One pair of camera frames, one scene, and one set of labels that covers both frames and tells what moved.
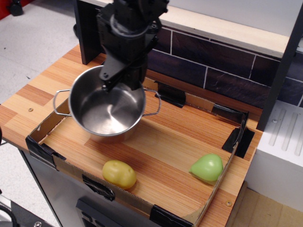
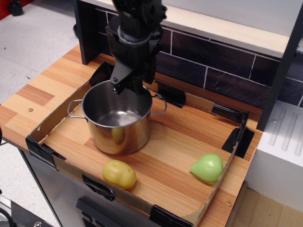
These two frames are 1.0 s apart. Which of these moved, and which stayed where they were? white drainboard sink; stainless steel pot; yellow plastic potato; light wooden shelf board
Moved: stainless steel pot
Stayed: light wooden shelf board; yellow plastic potato; white drainboard sink
